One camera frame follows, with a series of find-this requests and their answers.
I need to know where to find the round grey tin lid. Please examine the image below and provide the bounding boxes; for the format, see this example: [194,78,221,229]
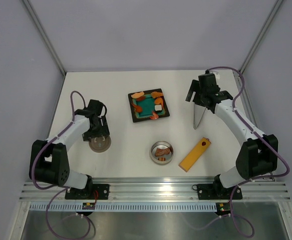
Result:
[89,136,111,153]

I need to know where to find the metal serving tongs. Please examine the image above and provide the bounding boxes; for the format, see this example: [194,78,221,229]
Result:
[193,103,206,130]

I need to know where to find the large brown meat piece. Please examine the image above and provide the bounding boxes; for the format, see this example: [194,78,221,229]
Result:
[155,147,171,157]

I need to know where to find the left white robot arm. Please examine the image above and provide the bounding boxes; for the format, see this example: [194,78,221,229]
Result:
[29,99,111,200]

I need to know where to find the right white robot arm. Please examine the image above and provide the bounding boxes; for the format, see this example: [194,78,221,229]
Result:
[186,71,278,200]

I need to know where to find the round metal lunch tin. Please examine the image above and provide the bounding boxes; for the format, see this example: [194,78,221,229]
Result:
[149,141,174,166]

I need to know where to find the red crab claw food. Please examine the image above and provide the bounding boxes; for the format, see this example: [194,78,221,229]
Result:
[131,103,143,113]

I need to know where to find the orange curled shrimp food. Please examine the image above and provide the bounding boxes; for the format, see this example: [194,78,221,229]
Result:
[154,97,164,106]

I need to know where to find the orange flat food slice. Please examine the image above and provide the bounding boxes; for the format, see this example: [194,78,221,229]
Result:
[131,91,144,99]

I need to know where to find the white tofu cube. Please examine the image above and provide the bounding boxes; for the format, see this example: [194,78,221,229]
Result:
[155,104,162,112]

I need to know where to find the fried chicken piece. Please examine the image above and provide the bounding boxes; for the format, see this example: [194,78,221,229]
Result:
[151,91,163,99]

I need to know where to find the black square plate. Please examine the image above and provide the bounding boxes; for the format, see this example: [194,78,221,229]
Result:
[128,88,170,123]

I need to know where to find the orange toy shrimp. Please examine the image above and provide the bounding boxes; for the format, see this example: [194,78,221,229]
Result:
[149,111,159,120]

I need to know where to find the yellow wooden block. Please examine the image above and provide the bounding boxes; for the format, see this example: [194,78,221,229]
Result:
[178,137,211,172]

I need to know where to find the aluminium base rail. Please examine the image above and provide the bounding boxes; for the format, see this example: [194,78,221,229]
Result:
[19,176,291,202]

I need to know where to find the slotted white cable duct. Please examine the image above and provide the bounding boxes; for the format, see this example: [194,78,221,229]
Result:
[29,202,218,213]

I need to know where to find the right aluminium frame post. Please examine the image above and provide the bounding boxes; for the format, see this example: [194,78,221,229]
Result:
[239,0,285,74]

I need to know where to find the aluminium frame post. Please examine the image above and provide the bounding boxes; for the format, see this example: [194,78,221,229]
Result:
[20,0,67,77]
[239,0,285,74]

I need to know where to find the left aluminium frame post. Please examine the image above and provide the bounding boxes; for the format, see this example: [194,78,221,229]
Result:
[20,0,67,77]

